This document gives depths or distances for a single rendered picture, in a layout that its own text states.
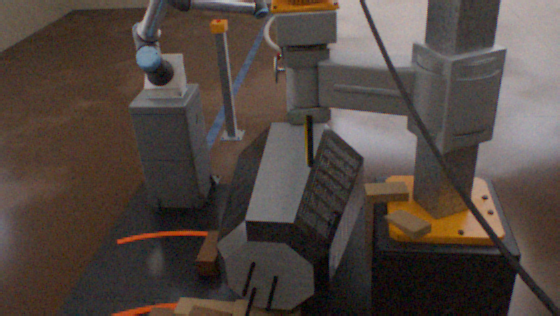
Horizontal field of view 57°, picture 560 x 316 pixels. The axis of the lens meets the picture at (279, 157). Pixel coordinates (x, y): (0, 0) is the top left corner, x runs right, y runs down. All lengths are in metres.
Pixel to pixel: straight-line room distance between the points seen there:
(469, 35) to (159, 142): 2.32
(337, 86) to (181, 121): 1.57
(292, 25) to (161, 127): 1.72
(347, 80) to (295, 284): 0.97
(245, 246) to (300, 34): 0.96
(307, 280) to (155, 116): 1.72
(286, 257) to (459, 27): 1.20
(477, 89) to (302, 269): 1.08
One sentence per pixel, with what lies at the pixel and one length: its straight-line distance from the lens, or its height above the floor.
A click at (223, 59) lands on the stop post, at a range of 4.57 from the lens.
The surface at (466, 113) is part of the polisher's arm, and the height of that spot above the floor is 1.34.
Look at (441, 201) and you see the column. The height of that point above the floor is 0.88.
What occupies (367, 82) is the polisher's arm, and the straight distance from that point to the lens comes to 2.25.
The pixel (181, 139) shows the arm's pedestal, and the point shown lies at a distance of 3.66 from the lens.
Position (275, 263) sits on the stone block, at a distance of 2.42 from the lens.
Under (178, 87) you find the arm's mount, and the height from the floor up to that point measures 0.93.
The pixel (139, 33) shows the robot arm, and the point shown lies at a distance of 3.53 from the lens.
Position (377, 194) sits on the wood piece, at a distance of 2.52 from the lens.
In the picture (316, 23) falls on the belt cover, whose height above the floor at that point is 1.66.
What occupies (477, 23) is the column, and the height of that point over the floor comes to 1.67.
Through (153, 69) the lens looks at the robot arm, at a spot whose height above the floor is 1.11.
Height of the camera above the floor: 2.26
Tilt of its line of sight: 30 degrees down
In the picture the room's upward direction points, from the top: 4 degrees counter-clockwise
